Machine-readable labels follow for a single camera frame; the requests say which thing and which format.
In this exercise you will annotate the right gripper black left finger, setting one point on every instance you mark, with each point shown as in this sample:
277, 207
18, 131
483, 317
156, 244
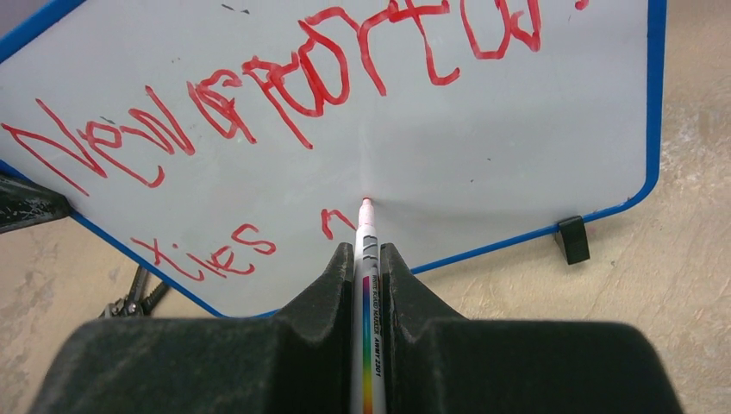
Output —
294, 361

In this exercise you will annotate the white red marker pen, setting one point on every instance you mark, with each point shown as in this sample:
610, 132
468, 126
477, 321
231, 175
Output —
367, 390

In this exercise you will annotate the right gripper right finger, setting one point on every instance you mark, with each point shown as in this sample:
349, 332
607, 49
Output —
443, 362

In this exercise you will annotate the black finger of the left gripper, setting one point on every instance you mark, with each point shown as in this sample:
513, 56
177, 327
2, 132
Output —
25, 204

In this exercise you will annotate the black handled wire stripper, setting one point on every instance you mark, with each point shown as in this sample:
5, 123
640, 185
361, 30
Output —
137, 303

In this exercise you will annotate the blue framed whiteboard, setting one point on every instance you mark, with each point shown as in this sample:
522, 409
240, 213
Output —
227, 145

